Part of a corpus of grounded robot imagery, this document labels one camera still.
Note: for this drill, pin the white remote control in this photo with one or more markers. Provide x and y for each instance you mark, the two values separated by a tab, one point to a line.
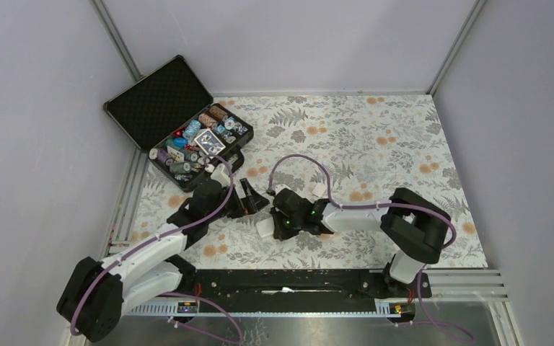
265	228

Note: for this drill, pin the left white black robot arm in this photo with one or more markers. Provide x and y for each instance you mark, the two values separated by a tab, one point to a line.
100	291

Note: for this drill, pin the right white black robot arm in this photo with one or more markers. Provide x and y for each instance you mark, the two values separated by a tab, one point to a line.
417	227

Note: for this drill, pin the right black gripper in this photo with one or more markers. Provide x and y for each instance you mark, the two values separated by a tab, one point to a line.
280	233

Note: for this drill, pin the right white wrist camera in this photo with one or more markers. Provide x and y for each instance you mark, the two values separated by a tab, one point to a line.
276	189

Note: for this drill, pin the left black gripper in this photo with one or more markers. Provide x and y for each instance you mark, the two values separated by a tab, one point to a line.
257	201

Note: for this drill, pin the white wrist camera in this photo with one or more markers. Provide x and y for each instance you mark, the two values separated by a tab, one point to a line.
220	173
276	189

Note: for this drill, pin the black poker chip case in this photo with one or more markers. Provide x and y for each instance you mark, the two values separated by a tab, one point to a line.
164	102

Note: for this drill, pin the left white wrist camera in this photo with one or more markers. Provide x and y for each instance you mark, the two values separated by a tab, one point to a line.
220	173

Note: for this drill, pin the playing card deck box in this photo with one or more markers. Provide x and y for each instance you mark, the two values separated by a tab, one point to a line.
209	142

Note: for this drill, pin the floral table mat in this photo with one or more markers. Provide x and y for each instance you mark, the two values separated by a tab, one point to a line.
362	148

